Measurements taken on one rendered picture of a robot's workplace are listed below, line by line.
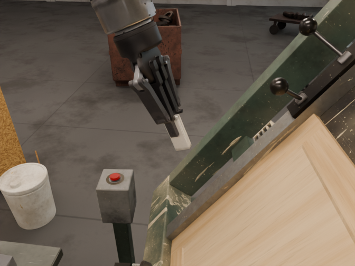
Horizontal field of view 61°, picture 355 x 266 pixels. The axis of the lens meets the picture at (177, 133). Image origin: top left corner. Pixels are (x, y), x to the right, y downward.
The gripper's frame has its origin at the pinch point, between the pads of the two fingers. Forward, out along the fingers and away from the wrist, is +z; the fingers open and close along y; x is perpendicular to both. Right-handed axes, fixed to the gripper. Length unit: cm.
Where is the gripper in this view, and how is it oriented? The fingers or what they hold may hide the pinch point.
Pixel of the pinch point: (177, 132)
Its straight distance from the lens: 56.5
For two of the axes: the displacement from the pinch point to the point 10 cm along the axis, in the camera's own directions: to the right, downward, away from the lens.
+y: 3.1, -5.2, 8.0
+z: 3.6, 8.4, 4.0
